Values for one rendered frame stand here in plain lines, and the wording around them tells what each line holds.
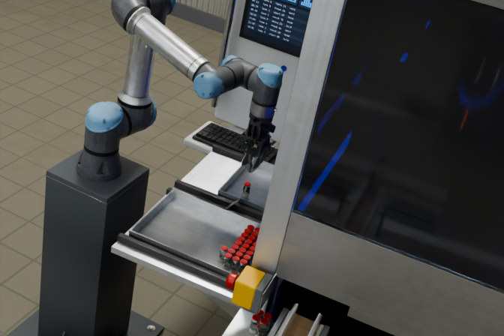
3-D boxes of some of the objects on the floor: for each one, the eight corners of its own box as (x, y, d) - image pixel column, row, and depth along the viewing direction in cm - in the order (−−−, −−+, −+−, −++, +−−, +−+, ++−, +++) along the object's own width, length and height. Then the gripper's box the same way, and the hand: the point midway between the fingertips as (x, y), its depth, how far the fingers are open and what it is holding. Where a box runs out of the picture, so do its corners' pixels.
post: (219, 508, 235) (403, -201, 133) (211, 523, 230) (396, -201, 128) (201, 499, 237) (369, -209, 135) (193, 514, 232) (361, -209, 130)
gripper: (241, 115, 215) (229, 175, 225) (269, 125, 213) (255, 186, 223) (252, 105, 222) (239, 164, 232) (279, 115, 220) (265, 174, 230)
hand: (251, 167), depth 229 cm, fingers closed
